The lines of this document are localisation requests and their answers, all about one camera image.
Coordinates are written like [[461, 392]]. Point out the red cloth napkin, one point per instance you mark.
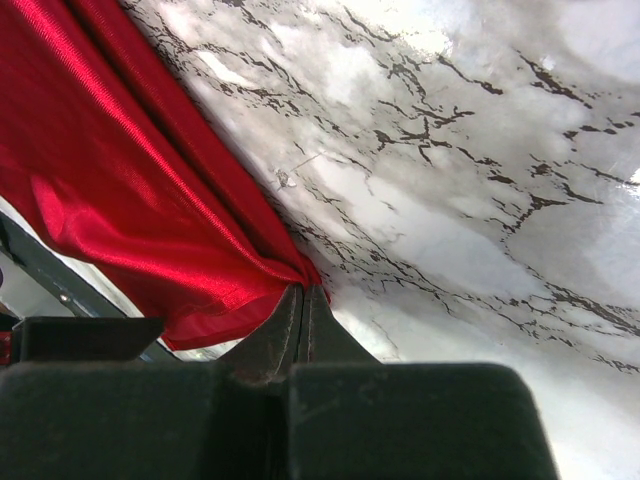
[[108, 160]]

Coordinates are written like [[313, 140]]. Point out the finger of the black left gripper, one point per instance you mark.
[[83, 339]]

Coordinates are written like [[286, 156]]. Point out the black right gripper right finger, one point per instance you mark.
[[352, 417]]

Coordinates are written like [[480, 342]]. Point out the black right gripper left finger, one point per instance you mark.
[[153, 420]]

